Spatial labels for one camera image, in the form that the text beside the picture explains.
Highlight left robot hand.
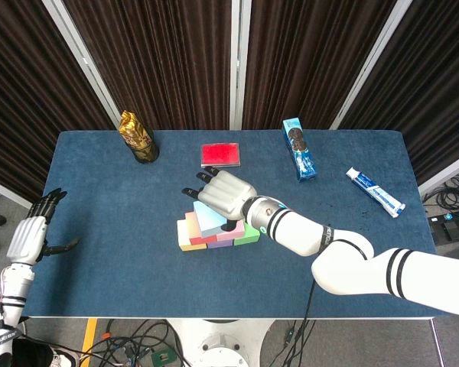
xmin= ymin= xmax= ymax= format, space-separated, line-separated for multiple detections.
xmin=6 ymin=188 xmax=81 ymax=265

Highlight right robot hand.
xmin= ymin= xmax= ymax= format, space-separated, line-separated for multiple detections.
xmin=181 ymin=166 xmax=258 ymax=232

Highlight light blue foam cube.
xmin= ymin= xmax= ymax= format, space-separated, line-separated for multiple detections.
xmin=193 ymin=200 xmax=230 ymax=239

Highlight pink foam cube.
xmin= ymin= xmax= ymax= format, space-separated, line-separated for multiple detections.
xmin=216 ymin=219 xmax=246 ymax=242

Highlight red foam cube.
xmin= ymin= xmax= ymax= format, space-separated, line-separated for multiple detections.
xmin=184 ymin=211 xmax=218 ymax=246

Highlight green foam cube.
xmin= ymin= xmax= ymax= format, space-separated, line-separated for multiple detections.
xmin=233 ymin=220 xmax=262 ymax=246

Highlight yellow foam cube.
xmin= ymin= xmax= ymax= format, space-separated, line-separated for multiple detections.
xmin=177 ymin=219 xmax=208 ymax=252

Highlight red box with clear lid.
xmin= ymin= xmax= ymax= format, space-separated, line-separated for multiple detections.
xmin=200 ymin=142 xmax=242 ymax=168

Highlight blue cookie box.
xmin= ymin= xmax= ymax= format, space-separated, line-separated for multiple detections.
xmin=282 ymin=118 xmax=318 ymax=183

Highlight black mesh pen holder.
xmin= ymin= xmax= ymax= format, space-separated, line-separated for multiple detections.
xmin=128 ymin=129 xmax=160 ymax=164

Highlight person in black clothes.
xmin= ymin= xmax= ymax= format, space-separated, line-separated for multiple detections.
xmin=11 ymin=338 xmax=57 ymax=367

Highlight gold foil snack bag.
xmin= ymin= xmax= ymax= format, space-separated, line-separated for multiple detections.
xmin=118 ymin=110 xmax=153 ymax=150

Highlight white black sneaker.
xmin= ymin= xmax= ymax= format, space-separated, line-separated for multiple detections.
xmin=49 ymin=346 xmax=80 ymax=367

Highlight brown pleated curtain panel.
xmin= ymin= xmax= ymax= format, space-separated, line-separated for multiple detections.
xmin=241 ymin=0 xmax=398 ymax=131
xmin=63 ymin=0 xmax=233 ymax=131
xmin=338 ymin=0 xmax=459 ymax=184
xmin=0 ymin=0 xmax=118 ymax=206

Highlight white blue toothpaste tube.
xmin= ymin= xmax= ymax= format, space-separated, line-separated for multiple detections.
xmin=345 ymin=167 xmax=407 ymax=219

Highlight green circuit device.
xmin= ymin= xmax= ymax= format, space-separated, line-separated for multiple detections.
xmin=151 ymin=348 xmax=177 ymax=366

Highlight white partition base rail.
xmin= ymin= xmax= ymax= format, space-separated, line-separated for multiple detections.
xmin=0 ymin=174 xmax=40 ymax=214
xmin=418 ymin=158 xmax=459 ymax=196

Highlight white partition frame post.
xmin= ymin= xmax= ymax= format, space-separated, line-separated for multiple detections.
xmin=41 ymin=0 xmax=122 ymax=131
xmin=327 ymin=0 xmax=413 ymax=131
xmin=228 ymin=0 xmax=252 ymax=131

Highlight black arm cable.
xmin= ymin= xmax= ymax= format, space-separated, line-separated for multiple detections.
xmin=302 ymin=281 xmax=317 ymax=320

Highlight black floor cable tangle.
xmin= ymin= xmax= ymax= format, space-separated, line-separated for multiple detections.
xmin=95 ymin=319 xmax=188 ymax=367

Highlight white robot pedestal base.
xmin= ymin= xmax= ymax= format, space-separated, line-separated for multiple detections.
xmin=168 ymin=319 xmax=276 ymax=367

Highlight black cable with inline box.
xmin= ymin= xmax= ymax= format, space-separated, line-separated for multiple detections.
xmin=278 ymin=319 xmax=318 ymax=367

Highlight coiled black cables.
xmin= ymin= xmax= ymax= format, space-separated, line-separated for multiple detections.
xmin=435 ymin=179 xmax=459 ymax=211

